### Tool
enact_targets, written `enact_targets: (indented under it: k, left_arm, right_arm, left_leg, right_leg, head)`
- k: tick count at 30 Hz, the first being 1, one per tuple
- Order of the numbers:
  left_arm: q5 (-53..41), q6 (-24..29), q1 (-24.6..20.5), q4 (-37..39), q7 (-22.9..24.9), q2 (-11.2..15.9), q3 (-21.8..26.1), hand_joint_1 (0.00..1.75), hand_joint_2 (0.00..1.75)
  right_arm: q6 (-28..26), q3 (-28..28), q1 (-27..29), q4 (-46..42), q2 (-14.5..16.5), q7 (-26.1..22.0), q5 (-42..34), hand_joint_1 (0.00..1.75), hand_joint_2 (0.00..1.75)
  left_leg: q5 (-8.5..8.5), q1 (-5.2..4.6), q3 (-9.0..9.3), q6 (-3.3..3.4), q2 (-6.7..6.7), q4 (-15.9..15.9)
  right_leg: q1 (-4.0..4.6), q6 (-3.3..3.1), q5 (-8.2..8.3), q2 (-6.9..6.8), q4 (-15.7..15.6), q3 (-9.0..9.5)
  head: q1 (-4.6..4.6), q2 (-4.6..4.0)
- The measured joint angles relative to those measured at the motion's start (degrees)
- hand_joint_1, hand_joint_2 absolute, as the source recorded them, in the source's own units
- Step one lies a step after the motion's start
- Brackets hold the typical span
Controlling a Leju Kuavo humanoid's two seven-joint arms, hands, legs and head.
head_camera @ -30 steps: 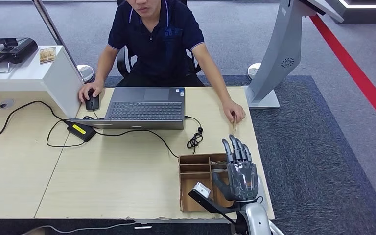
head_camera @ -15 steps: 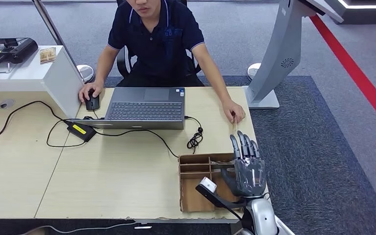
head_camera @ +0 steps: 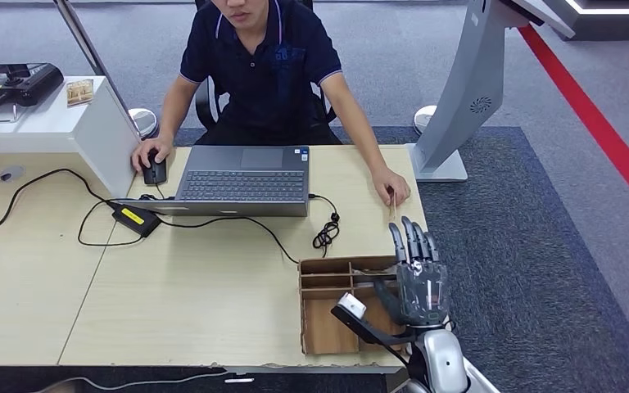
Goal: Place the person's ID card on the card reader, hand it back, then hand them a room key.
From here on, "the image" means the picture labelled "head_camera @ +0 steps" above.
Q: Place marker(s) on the round silver base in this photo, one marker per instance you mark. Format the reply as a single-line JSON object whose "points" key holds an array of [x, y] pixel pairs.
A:
{"points": [[423, 116]]}

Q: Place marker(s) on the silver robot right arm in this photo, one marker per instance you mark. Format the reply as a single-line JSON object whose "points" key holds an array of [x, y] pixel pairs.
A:
{"points": [[444, 360]]}

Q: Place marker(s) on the person's left hand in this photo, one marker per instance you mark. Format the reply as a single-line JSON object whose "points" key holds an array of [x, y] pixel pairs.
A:
{"points": [[393, 184]]}

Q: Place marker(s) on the black card reader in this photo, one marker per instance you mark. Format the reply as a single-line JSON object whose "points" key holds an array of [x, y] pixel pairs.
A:
{"points": [[27, 81]]}

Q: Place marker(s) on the black computer mouse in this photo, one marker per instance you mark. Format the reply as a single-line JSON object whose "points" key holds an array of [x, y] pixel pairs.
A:
{"points": [[155, 172]]}

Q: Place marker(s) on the room key card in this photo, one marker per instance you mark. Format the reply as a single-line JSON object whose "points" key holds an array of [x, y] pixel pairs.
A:
{"points": [[374, 271]]}

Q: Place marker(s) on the white sticker strip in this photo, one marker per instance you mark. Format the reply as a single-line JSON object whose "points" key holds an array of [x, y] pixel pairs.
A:
{"points": [[238, 380]]}

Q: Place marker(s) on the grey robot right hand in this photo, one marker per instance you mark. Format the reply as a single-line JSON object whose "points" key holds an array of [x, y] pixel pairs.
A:
{"points": [[423, 293]]}

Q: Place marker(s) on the metal pole with round base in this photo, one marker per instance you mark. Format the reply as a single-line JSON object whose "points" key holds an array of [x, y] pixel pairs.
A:
{"points": [[89, 46]]}

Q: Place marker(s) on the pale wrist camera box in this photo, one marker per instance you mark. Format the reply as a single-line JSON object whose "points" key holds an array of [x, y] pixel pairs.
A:
{"points": [[352, 305]]}

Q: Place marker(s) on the black power adapter yellow label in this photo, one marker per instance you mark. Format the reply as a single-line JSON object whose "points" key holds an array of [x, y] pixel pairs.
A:
{"points": [[135, 218]]}

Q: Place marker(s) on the person's left forearm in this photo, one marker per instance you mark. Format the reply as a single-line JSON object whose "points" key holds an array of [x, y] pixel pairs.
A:
{"points": [[366, 141]]}

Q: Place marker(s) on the person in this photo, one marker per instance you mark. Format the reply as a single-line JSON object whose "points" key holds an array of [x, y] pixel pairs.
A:
{"points": [[260, 81]]}

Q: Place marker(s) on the white riser stand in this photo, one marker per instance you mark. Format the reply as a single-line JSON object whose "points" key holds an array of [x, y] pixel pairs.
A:
{"points": [[48, 127]]}

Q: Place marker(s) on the person's right hand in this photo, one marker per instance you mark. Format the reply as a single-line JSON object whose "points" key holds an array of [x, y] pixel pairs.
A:
{"points": [[156, 144]]}

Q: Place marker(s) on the brown patterned ID card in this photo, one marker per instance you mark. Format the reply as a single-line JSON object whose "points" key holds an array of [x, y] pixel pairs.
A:
{"points": [[392, 209]]}

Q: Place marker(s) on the dark platform with light strip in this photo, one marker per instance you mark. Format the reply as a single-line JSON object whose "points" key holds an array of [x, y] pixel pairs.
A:
{"points": [[618, 24]]}

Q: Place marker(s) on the grey kiosk stand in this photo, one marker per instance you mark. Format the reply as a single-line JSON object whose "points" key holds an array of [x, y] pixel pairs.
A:
{"points": [[472, 81]]}

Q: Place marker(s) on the person's right forearm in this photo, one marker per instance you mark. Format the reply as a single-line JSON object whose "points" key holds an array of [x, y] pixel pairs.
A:
{"points": [[167, 119]]}

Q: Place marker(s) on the grey laptop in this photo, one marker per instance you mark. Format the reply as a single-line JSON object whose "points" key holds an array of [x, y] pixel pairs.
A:
{"points": [[244, 184]]}

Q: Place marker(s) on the dark grey rug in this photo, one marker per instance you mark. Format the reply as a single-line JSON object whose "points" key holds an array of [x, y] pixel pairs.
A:
{"points": [[510, 244]]}

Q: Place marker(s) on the wooden compartment tray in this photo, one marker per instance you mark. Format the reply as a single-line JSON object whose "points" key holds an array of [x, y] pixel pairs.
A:
{"points": [[328, 325]]}

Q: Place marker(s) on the grey desk grommet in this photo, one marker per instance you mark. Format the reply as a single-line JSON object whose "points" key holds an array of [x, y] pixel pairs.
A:
{"points": [[10, 173]]}

